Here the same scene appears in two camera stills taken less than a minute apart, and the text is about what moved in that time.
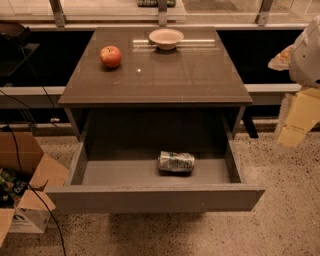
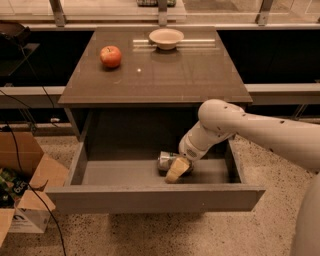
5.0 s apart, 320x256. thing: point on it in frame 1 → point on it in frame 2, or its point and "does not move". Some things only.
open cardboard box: x=21 y=152 does not move
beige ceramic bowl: x=166 y=38 does not move
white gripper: x=306 y=56 → x=187 y=150
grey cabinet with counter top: x=154 y=83 does not move
